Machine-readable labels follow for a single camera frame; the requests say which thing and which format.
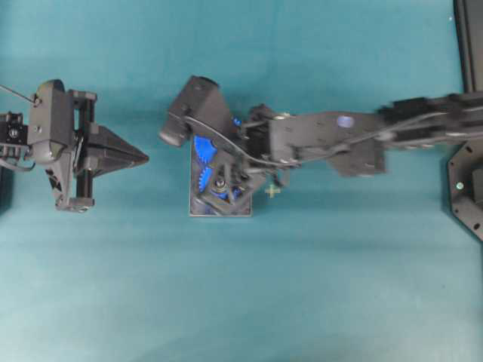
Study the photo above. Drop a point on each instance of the metal base plate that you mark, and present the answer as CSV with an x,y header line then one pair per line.
x,y
234,202

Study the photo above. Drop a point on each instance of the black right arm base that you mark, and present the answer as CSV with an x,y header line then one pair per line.
x,y
465,167

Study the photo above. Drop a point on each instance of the small blue gear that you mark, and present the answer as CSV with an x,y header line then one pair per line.
x,y
204,179

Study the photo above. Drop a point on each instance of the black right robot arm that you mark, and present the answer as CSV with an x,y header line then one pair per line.
x,y
354,142

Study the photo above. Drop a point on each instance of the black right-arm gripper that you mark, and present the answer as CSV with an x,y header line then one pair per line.
x,y
255,159

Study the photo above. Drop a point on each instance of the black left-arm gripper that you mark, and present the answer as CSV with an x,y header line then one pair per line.
x,y
112,153

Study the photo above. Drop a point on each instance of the large blue gear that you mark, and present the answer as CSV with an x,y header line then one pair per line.
x,y
204,149

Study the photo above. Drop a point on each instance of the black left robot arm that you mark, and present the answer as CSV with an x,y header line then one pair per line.
x,y
14,148

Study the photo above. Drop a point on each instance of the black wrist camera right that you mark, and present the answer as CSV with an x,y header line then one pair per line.
x,y
199,108

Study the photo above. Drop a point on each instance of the steel threaded shaft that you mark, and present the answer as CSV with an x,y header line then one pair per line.
x,y
219,185

